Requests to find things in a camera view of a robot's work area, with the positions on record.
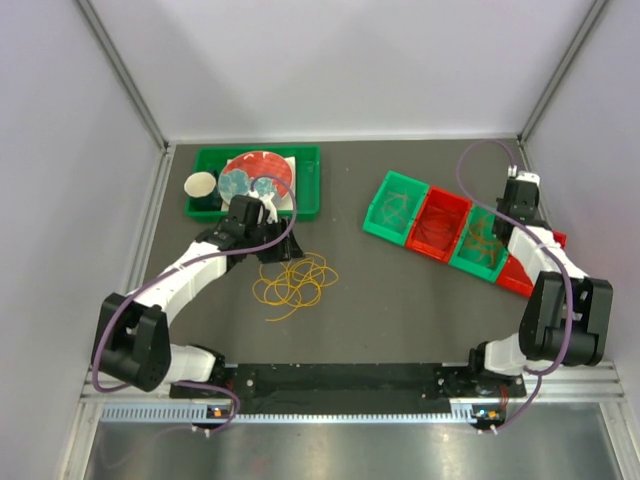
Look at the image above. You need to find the red bin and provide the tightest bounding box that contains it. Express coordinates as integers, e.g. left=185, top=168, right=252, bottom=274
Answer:
left=493, top=227, right=568, bottom=297
left=405, top=186, right=472, bottom=263

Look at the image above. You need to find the aluminium frame rail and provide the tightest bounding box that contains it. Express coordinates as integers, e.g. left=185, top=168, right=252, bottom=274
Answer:
left=80, top=361, right=625, bottom=403

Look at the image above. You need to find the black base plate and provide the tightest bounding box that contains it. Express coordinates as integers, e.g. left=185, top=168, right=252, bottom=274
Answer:
left=169, top=362, right=529, bottom=416

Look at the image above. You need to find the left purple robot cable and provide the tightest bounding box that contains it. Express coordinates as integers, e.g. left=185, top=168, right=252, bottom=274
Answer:
left=92, top=173, right=299, bottom=436

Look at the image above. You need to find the green bin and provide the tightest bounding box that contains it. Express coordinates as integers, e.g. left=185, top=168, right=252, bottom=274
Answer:
left=362, top=171, right=430, bottom=246
left=449, top=206, right=508, bottom=283

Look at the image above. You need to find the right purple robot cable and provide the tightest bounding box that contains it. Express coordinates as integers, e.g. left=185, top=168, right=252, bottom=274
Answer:
left=457, top=139, right=574, bottom=434

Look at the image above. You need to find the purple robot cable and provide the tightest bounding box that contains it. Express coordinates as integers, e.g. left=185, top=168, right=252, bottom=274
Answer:
left=92, top=173, right=299, bottom=436
left=457, top=139, right=574, bottom=434

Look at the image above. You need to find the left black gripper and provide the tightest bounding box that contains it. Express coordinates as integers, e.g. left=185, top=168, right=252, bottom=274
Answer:
left=245, top=216, right=305, bottom=264

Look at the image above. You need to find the slotted cable duct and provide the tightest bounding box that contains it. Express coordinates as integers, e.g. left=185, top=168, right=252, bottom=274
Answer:
left=99, top=402, right=506, bottom=425

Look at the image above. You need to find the green bin far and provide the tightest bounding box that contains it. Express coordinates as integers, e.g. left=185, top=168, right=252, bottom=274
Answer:
left=362, top=171, right=430, bottom=246

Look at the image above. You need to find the red bin near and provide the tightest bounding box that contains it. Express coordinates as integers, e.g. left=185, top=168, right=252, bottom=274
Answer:
left=493, top=227, right=568, bottom=297

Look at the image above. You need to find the red blue floral plate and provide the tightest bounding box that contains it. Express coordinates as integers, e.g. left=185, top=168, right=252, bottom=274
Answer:
left=217, top=148, right=296, bottom=212

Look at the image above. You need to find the yellow cable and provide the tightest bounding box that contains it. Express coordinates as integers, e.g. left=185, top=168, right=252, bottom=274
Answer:
left=252, top=252, right=340, bottom=324

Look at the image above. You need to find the cream paper cup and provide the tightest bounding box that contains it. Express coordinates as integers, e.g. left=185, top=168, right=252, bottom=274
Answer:
left=183, top=172, right=217, bottom=199

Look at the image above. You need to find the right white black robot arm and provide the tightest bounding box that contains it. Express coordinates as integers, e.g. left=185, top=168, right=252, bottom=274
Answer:
left=466, top=167, right=613, bottom=396

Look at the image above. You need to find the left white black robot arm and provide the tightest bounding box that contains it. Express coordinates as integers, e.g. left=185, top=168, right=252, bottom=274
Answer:
left=91, top=193, right=303, bottom=397

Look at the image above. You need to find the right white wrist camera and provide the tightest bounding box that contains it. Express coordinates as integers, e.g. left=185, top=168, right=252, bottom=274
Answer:
left=508, top=165, right=540, bottom=186

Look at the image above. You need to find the green plastic tray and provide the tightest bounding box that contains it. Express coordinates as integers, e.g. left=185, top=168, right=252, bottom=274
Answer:
left=185, top=145, right=322, bottom=222

